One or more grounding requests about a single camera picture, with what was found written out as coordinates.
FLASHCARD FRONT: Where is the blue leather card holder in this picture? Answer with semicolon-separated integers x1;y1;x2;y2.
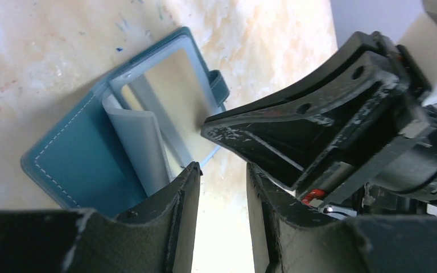
21;27;229;217

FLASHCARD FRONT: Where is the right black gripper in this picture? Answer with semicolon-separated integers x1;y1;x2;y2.
201;32;434;208

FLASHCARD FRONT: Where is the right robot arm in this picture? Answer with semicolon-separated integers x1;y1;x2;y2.
201;32;437;214

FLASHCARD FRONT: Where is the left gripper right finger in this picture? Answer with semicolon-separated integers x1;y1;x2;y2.
246;163;437;272

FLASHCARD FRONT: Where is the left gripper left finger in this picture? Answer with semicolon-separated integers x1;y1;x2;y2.
0;162;202;272

